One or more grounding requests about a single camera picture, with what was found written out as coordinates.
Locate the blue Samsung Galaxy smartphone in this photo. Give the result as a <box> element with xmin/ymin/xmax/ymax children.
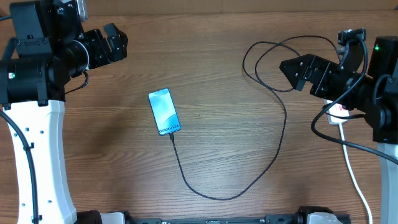
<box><xmin>148</xmin><ymin>88</ymin><xmax>181</xmax><ymax>136</ymax></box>

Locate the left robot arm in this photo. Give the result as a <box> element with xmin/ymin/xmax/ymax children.
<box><xmin>1</xmin><ymin>1</ymin><xmax>131</xmax><ymax>224</ymax></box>

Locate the white power strip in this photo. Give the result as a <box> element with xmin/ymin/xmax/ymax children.
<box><xmin>326</xmin><ymin>103</ymin><xmax>349</xmax><ymax>125</ymax></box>

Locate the white power strip cord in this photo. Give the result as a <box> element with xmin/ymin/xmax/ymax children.
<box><xmin>338</xmin><ymin>123</ymin><xmax>374</xmax><ymax>224</ymax></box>

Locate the black USB charging cable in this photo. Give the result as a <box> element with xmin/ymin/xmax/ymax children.
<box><xmin>169</xmin><ymin>35</ymin><xmax>344</xmax><ymax>202</ymax></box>

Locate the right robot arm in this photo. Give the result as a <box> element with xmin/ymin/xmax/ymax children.
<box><xmin>280</xmin><ymin>28</ymin><xmax>397</xmax><ymax>223</ymax></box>

